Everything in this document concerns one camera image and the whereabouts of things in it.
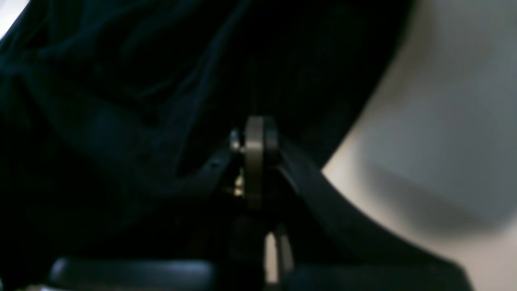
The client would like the black t-shirt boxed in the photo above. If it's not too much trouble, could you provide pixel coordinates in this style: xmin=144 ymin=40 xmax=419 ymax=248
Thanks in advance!
xmin=1 ymin=0 xmax=414 ymax=291

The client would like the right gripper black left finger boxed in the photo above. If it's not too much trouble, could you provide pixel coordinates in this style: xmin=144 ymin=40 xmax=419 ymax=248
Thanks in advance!
xmin=48 ymin=116 xmax=265 ymax=291

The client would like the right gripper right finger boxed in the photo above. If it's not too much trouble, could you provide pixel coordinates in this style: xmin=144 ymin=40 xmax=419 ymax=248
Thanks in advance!
xmin=263 ymin=116 xmax=472 ymax=291

